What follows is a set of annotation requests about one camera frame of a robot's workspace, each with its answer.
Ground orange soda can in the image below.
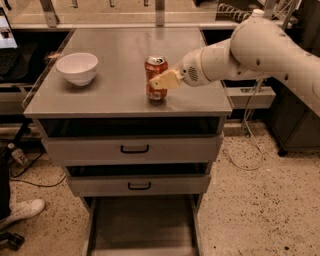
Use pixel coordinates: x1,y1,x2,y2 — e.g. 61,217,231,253
144,54,168,101

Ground black chair base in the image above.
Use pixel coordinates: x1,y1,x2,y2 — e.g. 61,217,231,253
0,232,25,251

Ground grey drawer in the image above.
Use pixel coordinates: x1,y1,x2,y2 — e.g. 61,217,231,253
67,163,211,197
43,134,223,166

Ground white power strip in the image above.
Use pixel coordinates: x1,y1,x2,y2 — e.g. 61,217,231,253
217,3,265,23

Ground plastic bottle on floor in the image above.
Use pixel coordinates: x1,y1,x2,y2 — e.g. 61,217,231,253
7,143,28,165

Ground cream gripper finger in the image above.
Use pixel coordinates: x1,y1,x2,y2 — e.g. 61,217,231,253
148,69,183,90

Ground grey drawer cabinet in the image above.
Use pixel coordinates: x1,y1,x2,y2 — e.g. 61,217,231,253
22,27,233,256

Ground laptop computer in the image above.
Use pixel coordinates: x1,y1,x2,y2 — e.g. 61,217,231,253
0,7,20,76

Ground grey metal bracket box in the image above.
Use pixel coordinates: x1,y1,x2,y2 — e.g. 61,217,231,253
227,87,276,109

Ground white sneaker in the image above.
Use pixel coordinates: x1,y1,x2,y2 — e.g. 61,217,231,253
0,199,46,230

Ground black floor cable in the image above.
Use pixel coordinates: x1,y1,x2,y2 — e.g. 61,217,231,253
7,151,67,188

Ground white power cable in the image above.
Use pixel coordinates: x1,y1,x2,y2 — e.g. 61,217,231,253
222,78,268,171

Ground middle grey drawer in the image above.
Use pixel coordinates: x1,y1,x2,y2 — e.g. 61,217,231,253
67,163,211,197

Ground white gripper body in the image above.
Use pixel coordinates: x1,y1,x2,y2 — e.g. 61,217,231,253
178,50,209,87

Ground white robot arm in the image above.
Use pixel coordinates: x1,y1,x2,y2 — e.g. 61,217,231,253
150,17,320,115

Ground white ceramic bowl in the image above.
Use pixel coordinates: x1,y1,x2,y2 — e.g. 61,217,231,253
56,52,98,86

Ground top grey drawer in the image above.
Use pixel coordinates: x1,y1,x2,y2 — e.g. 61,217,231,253
43,134,223,166

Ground open bottom drawer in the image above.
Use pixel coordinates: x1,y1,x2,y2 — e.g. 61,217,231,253
81,195,204,256

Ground dark cabinet at right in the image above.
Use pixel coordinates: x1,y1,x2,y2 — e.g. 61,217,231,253
267,78,320,156

